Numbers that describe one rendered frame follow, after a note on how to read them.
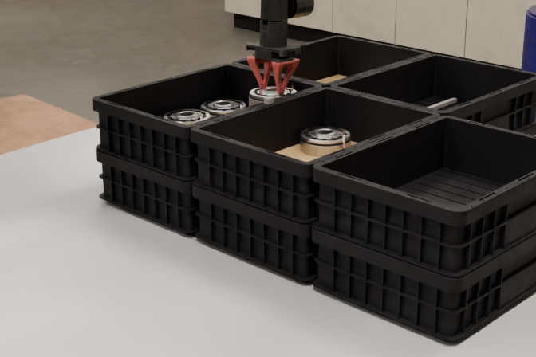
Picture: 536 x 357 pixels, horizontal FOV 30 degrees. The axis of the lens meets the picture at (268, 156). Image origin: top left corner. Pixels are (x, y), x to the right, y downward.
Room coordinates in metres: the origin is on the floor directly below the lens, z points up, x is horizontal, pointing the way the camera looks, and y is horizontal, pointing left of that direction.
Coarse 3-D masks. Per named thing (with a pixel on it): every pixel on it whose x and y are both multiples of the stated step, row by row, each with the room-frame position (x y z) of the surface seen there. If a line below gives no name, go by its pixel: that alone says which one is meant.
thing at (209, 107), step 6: (204, 102) 2.17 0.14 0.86; (210, 102) 2.17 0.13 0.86; (234, 102) 2.17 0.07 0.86; (240, 102) 2.17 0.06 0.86; (204, 108) 2.12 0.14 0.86; (210, 108) 2.13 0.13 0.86; (216, 108) 2.12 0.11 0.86; (222, 108) 2.12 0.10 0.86; (228, 108) 2.12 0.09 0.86; (234, 108) 2.12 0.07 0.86
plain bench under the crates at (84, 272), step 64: (0, 192) 2.03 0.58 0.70; (64, 192) 2.03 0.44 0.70; (0, 256) 1.70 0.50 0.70; (64, 256) 1.70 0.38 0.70; (128, 256) 1.70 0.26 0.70; (192, 256) 1.70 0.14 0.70; (0, 320) 1.46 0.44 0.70; (64, 320) 1.46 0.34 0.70; (128, 320) 1.45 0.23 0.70; (192, 320) 1.45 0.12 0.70; (256, 320) 1.45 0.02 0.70; (320, 320) 1.45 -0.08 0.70; (384, 320) 1.45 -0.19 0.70; (512, 320) 1.45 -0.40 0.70
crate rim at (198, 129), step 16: (304, 96) 1.98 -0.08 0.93; (352, 96) 1.99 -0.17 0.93; (368, 96) 1.97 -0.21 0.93; (240, 112) 1.86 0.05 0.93; (256, 112) 1.88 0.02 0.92; (416, 112) 1.88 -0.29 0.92; (432, 112) 1.86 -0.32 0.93; (192, 128) 1.76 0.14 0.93; (400, 128) 1.76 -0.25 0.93; (208, 144) 1.72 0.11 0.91; (224, 144) 1.70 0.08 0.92; (240, 144) 1.67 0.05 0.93; (256, 160) 1.64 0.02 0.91; (272, 160) 1.61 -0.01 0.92; (288, 160) 1.59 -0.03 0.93; (320, 160) 1.59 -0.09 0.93; (304, 176) 1.57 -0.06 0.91
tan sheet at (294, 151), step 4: (352, 144) 1.96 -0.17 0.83; (288, 148) 1.94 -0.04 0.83; (292, 148) 1.94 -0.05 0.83; (296, 148) 1.94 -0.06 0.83; (276, 152) 1.91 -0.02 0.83; (280, 152) 1.91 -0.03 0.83; (284, 152) 1.91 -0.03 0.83; (288, 152) 1.91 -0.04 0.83; (292, 152) 1.91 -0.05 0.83; (296, 152) 1.91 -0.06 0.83; (300, 152) 1.91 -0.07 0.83; (292, 156) 1.89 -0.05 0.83; (296, 156) 1.89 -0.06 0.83; (300, 156) 1.89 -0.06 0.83; (304, 156) 1.89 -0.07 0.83; (308, 156) 1.89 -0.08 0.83; (312, 156) 1.89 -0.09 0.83; (316, 156) 1.89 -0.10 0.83; (320, 156) 1.89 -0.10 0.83; (304, 160) 1.86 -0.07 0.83; (308, 160) 1.86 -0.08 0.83
